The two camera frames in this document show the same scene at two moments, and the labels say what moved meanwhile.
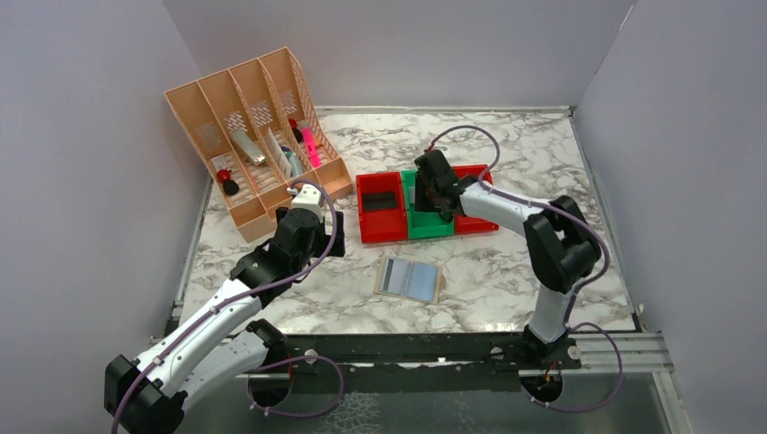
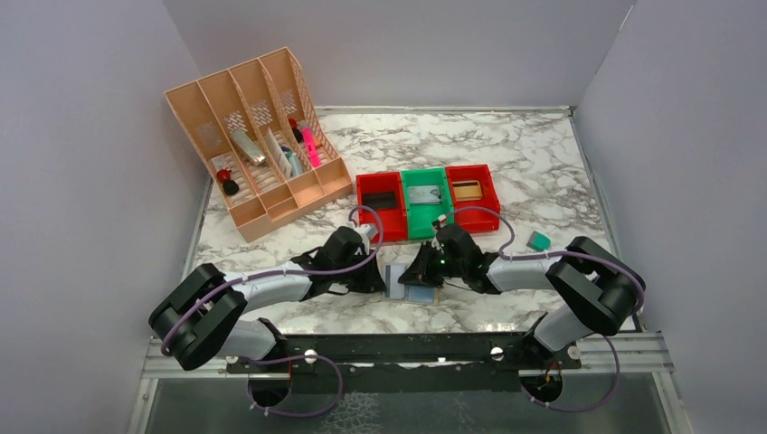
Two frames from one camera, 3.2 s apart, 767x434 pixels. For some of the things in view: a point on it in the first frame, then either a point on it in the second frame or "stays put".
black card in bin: [379, 201] stays put
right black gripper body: [431, 195] → [428, 267]
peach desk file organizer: [260, 128] stays put
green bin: [423, 224] stays put
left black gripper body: [335, 233] → [364, 274]
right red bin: [467, 225] stays put
